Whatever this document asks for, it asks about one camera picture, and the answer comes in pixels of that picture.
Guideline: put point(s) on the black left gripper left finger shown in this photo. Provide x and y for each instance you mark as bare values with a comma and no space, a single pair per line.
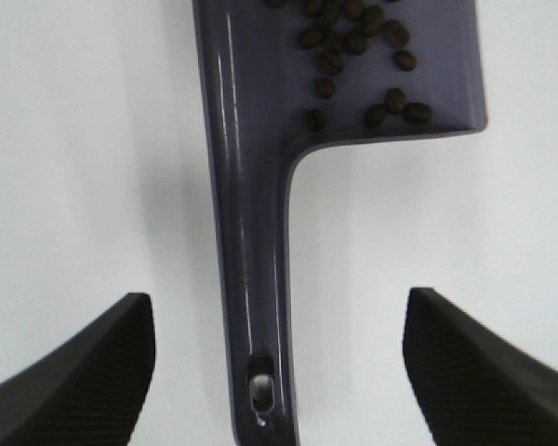
91,389

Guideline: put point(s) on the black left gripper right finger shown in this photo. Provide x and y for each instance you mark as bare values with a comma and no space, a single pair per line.
472,386

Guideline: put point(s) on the purple plastic dustpan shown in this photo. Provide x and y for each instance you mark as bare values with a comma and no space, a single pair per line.
251,170

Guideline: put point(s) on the pile of coffee beans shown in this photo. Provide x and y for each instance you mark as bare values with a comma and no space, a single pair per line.
334,69

